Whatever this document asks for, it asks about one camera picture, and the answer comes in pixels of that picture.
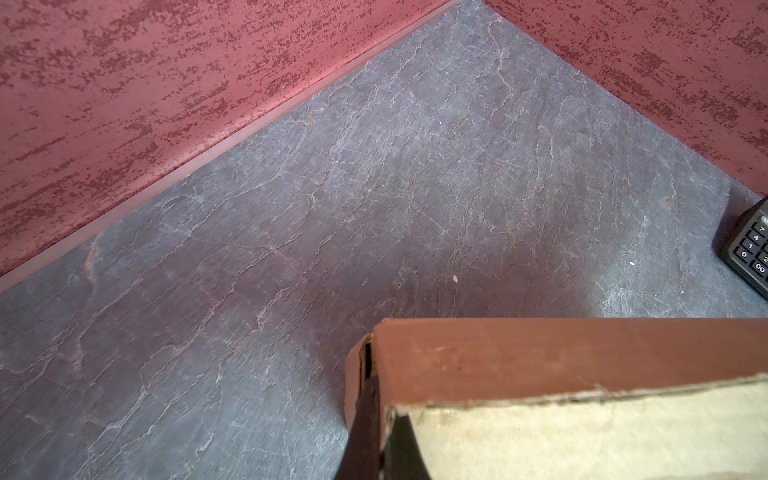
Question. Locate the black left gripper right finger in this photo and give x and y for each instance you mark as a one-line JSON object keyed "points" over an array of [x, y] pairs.
{"points": [[402, 459]]}

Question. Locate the black calculator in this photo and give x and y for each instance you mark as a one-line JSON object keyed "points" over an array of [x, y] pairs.
{"points": [[745, 247]]}

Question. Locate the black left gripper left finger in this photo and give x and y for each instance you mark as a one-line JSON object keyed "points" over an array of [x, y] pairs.
{"points": [[361, 458]]}

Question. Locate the brown cardboard box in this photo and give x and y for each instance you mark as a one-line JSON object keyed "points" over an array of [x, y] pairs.
{"points": [[562, 398]]}

